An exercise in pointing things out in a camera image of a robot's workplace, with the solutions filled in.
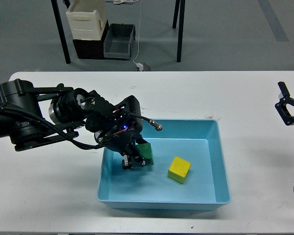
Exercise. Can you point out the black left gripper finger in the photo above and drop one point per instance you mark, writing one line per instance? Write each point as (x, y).
(132, 158)
(140, 141)

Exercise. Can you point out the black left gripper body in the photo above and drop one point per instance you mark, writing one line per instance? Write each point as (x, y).
(116, 127)

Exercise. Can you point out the green cube block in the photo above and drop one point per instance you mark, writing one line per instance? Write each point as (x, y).
(145, 150)

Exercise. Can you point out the yellow cube block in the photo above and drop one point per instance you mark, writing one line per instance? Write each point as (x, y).
(179, 169)

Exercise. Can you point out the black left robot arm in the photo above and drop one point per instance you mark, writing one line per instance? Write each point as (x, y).
(33, 117)

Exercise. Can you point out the black box under crate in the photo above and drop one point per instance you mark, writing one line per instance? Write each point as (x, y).
(91, 49)

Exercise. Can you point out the blue plastic tray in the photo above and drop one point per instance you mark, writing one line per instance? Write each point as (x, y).
(195, 140)

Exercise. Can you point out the white power adapter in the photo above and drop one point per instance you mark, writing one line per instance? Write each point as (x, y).
(139, 66)

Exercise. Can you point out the grey plastic bin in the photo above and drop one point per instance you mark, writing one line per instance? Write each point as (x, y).
(118, 41)

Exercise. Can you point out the cream plastic crate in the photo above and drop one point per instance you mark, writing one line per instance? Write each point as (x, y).
(87, 19)

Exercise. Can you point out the black table leg right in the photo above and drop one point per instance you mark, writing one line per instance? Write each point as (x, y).
(178, 21)

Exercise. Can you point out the black table leg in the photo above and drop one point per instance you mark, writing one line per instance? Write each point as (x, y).
(178, 21)
(61, 32)

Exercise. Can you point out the black table leg left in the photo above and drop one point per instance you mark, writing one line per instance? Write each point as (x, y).
(61, 32)

